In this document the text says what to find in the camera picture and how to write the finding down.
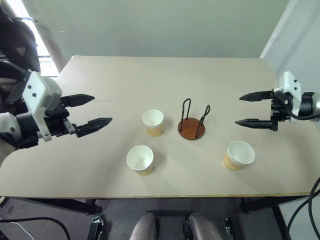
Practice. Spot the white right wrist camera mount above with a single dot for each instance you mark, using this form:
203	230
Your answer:
291	83

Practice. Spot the black table frame leg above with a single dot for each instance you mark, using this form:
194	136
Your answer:
265	203
75	206

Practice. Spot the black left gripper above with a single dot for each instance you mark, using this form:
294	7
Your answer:
56	122

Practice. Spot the black office chair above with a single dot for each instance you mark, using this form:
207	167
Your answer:
17	42

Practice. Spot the tan paper cup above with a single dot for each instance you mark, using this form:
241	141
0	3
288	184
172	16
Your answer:
153	120
240	153
140	158

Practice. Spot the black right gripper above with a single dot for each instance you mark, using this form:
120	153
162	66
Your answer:
280	110

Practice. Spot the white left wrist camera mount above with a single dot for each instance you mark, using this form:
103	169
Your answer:
40	92

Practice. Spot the dark rounded grey shape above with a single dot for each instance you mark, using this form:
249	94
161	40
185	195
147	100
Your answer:
203	227
145	227

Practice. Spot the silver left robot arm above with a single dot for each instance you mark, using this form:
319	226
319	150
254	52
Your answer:
10	125

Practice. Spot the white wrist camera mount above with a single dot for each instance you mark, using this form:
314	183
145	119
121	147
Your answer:
40	92
291	83

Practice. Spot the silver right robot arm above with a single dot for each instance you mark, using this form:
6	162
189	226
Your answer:
311	105

